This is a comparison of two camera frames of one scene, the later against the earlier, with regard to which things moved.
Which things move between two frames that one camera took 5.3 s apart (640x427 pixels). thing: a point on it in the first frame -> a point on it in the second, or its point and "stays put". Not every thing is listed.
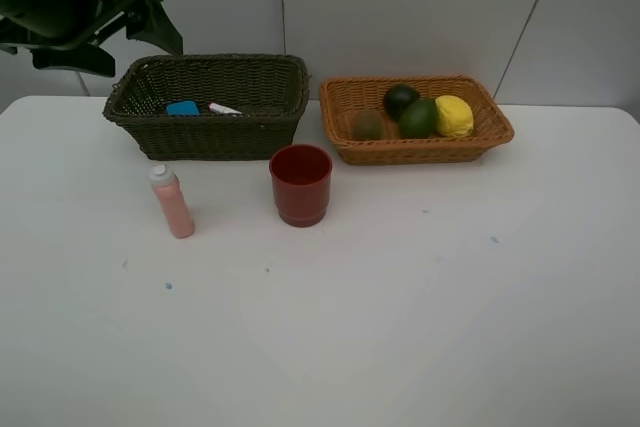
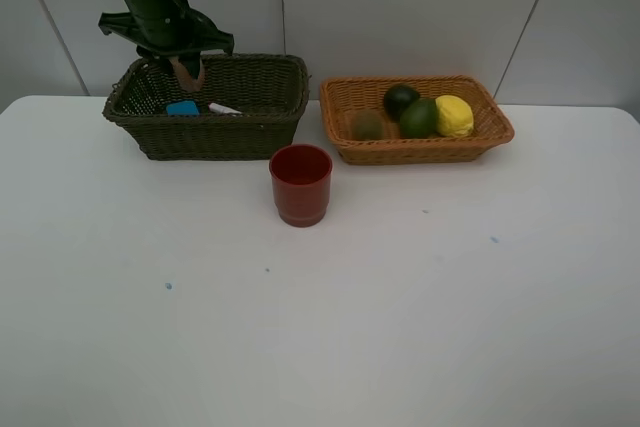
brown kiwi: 367,125 stays put
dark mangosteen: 396,97 stays put
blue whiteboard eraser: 184,108 stays put
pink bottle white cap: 173,200 -> 189,83
